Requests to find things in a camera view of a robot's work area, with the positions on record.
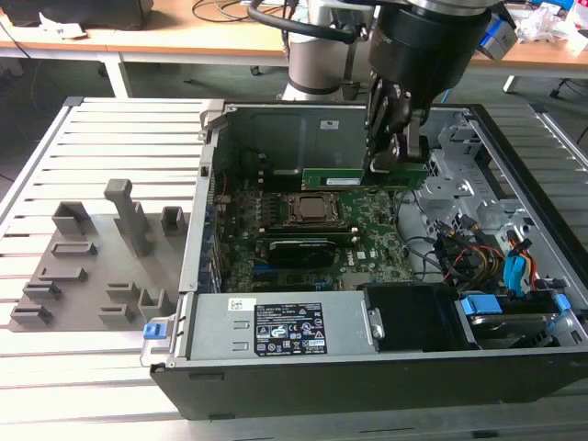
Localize green RAM stick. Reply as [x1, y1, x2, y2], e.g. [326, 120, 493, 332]
[301, 159, 429, 191]

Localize metal socket cover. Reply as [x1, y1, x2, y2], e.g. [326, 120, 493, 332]
[280, 190, 346, 227]

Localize black and grey PC case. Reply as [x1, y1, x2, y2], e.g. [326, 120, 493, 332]
[140, 98, 588, 422]

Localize grey parts rack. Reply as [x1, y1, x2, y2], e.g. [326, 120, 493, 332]
[6, 177, 194, 333]

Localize silver power supply with label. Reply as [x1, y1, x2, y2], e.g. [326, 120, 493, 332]
[176, 291, 382, 364]

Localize blue flat cable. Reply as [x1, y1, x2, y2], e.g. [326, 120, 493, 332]
[503, 254, 529, 298]

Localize silver CPU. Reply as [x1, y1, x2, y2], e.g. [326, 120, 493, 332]
[293, 195, 339, 220]

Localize black plastic shroud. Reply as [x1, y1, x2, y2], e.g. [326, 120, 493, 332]
[362, 282, 469, 353]

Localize red and yellow wire bundle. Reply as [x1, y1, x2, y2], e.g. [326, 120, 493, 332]
[447, 245, 506, 279]

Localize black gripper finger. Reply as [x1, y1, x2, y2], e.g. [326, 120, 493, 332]
[402, 108, 432, 163]
[364, 76, 413, 175]

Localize metal drive cage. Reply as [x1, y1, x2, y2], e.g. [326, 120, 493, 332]
[411, 121, 534, 258]

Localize black graphics card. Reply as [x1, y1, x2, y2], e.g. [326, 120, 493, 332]
[266, 237, 339, 271]

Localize green motherboard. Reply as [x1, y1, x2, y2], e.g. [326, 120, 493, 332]
[215, 172, 417, 293]

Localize white paper sheet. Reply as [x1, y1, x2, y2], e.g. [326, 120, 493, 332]
[35, 12, 87, 41]

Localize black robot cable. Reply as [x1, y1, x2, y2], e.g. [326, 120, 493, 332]
[246, 0, 368, 46]

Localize hard disk in blue carrier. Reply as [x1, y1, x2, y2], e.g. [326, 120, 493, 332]
[457, 293, 569, 353]

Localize wooden desk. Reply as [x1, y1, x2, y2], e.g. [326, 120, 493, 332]
[0, 0, 588, 100]

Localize black device on desk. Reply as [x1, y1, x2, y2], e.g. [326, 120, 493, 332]
[8, 0, 153, 31]

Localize clear plastic bags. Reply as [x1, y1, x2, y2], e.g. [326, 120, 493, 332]
[516, 3, 576, 43]

